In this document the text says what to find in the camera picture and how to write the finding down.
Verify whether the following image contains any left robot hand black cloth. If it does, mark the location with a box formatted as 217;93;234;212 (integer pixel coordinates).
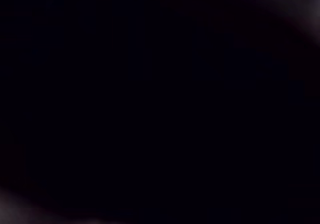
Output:
0;0;320;224

